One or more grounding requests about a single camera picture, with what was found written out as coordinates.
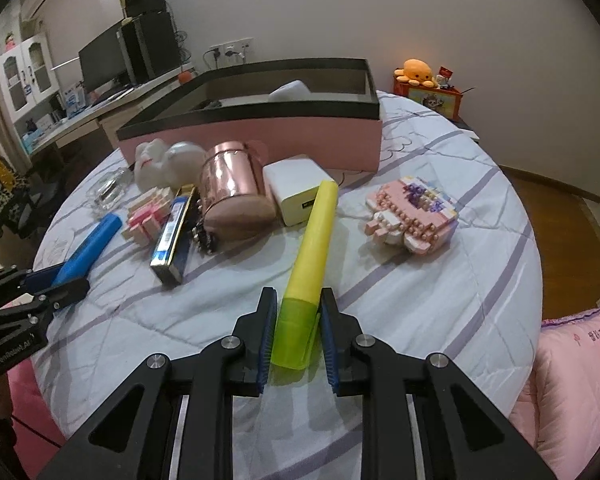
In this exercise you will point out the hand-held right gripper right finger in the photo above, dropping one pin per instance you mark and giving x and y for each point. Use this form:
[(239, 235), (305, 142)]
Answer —
[(330, 355)]

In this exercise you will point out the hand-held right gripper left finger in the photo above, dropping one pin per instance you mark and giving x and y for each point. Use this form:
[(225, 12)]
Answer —
[(263, 345)]

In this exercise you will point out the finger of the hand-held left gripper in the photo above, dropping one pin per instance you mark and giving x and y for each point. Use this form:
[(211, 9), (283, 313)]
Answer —
[(65, 292), (42, 276)]

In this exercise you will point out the blue highlighter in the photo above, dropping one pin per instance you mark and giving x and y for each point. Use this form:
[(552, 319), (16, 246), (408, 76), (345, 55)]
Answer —
[(92, 245)]

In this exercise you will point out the pink wooden puzzle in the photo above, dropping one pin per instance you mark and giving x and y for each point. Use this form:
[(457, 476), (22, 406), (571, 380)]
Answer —
[(145, 215)]

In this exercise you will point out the yellow highlighter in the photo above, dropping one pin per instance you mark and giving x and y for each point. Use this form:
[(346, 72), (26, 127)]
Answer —
[(315, 240)]

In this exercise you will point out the pink block toy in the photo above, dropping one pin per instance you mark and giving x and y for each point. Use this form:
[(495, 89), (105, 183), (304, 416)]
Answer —
[(410, 215)]

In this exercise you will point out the white charger cube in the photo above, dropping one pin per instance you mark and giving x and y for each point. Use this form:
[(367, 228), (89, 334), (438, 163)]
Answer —
[(290, 185)]

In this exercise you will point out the pink box with black rim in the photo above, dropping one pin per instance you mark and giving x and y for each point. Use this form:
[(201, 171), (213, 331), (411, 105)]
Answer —
[(260, 130)]

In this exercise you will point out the pink cloth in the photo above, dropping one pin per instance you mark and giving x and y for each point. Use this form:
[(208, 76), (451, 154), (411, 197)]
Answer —
[(30, 400)]

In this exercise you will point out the office chair with clothes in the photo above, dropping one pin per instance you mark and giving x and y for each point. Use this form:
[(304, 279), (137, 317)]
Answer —
[(5, 195)]

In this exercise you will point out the blue and silver harmonica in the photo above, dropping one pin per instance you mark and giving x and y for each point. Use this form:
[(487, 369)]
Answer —
[(172, 240)]

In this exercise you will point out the white rabbit figurine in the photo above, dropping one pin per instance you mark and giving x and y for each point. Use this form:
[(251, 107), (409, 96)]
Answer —
[(155, 165)]

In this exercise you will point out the rose gold canister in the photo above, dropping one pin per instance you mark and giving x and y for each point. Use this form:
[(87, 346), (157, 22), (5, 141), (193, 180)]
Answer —
[(235, 185)]

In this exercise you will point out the white desk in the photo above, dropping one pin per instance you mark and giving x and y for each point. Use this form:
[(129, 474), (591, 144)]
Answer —
[(110, 105)]

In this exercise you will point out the white glass-door cabinet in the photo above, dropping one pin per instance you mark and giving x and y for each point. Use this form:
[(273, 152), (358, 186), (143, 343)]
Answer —
[(27, 75)]

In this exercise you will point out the black monitor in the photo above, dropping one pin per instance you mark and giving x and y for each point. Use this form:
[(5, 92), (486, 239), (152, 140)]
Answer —
[(102, 60)]

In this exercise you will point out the black oval object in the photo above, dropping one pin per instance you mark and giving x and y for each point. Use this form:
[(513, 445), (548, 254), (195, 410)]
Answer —
[(210, 105)]

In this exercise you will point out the small doll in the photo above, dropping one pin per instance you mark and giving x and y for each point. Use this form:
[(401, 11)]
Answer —
[(11, 39)]

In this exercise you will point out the pink quilt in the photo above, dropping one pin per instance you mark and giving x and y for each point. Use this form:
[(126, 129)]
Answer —
[(570, 385)]

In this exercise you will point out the black computer tower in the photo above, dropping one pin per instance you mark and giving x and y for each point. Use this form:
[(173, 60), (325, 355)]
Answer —
[(150, 47)]

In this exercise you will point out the black-topped nightstand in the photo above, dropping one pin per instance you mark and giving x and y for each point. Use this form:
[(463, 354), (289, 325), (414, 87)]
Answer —
[(465, 130)]

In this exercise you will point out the red printed box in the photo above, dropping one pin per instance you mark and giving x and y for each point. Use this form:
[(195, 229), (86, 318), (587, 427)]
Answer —
[(430, 100)]

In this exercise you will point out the orange octopus plush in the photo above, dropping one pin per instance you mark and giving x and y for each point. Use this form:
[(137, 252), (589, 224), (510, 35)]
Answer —
[(414, 71)]

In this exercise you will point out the small toy figures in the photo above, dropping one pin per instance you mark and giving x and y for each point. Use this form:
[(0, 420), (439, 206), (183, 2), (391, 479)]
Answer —
[(445, 77)]

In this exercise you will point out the wall power outlet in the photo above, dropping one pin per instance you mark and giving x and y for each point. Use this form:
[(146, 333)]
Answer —
[(230, 50)]

